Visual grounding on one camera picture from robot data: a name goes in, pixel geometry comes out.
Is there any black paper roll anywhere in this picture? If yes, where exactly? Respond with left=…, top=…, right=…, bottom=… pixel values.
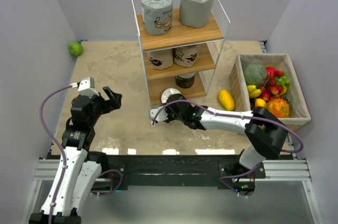
left=159, top=88, right=182, bottom=106

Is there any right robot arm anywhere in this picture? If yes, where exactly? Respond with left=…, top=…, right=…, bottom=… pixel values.
left=163, top=94, right=288, bottom=178

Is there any white wire wooden shelf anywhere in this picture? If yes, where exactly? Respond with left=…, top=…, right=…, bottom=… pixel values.
left=131, top=0, right=230, bottom=107

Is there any orange fruit in basket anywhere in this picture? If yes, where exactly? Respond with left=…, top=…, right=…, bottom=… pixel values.
left=255, top=98, right=267, bottom=108

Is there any black base frame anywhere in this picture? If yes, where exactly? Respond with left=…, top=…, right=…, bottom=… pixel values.
left=91, top=155, right=266, bottom=195

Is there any brown roll sheep logo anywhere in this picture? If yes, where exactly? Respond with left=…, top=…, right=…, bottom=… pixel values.
left=147, top=49, right=174, bottom=70

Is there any red apple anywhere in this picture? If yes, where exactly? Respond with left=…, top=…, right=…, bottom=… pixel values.
left=266, top=67, right=276, bottom=79

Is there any grey roll cartoon print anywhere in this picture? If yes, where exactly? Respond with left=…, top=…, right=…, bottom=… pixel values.
left=141, top=0, right=173, bottom=35

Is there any purple cable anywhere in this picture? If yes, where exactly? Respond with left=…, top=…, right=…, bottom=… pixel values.
left=152, top=99, right=304, bottom=153
left=39, top=83, right=80, bottom=224

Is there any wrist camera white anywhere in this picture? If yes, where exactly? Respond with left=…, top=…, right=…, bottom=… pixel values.
left=70, top=77, right=99, bottom=98
left=149, top=107, right=168, bottom=126

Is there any green melon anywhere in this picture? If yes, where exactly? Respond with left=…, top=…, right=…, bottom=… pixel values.
left=243, top=63, right=267, bottom=87

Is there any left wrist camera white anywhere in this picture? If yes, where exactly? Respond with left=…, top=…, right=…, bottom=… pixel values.
left=70, top=77, right=99, bottom=98

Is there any green grapes bunch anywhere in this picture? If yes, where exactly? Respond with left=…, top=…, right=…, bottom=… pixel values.
left=275, top=76, right=290, bottom=86

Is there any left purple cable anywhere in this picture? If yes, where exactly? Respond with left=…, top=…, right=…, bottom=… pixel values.
left=39, top=83, right=80, bottom=224

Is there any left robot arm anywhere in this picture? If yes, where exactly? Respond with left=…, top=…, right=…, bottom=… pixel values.
left=29, top=85, right=122, bottom=223

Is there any woven basket white liner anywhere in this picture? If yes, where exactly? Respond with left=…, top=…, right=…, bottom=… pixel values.
left=230, top=53, right=311, bottom=130

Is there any orange horned melon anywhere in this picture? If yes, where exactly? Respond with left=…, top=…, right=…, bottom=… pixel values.
left=267, top=98, right=290, bottom=118

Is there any yellow mango fruit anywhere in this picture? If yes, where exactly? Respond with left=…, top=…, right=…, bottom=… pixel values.
left=218, top=89, right=236, bottom=111

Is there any green lime fruit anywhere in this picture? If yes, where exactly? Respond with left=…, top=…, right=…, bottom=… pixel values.
left=69, top=42, right=83, bottom=57

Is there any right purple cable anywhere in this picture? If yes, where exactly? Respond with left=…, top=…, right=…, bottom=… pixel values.
left=152, top=99, right=304, bottom=153

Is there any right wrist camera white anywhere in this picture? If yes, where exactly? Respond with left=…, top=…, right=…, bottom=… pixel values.
left=149, top=107, right=168, bottom=126

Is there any grey roll white label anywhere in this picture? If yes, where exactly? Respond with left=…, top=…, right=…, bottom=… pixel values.
left=179, top=0, right=214, bottom=29

